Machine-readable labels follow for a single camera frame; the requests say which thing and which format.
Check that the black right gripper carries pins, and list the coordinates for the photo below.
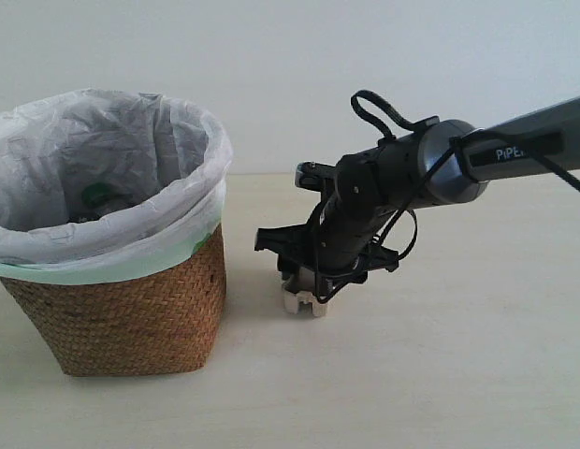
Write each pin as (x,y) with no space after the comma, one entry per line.
(336,247)

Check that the brown pulp cardboard tray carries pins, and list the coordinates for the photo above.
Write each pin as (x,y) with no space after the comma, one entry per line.
(298,294)

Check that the clear bottle green label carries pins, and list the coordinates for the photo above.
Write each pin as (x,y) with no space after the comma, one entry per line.
(98,200)

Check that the woven wicker trash basket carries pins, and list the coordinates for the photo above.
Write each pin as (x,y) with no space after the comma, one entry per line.
(162,324)

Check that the white plastic bin liner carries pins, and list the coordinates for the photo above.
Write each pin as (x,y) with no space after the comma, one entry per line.
(170,155)

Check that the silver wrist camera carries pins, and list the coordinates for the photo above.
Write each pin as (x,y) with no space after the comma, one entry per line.
(314,176)

